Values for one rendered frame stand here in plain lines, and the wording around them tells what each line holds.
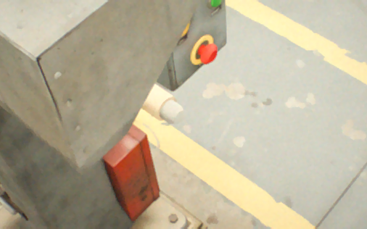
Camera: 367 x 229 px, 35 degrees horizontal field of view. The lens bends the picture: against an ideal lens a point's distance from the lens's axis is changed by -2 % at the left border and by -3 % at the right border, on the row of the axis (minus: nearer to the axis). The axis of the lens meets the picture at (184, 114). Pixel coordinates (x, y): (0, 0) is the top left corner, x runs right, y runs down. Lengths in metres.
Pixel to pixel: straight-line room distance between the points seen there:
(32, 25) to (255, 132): 1.81
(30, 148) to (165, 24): 0.75
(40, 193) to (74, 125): 0.86
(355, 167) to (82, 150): 1.72
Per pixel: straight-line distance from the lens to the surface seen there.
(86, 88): 0.42
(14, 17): 0.40
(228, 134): 2.15
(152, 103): 0.67
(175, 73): 1.07
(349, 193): 2.06
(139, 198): 1.60
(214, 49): 1.08
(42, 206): 1.33
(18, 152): 1.16
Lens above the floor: 1.79
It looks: 54 degrees down
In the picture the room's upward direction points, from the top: 7 degrees counter-clockwise
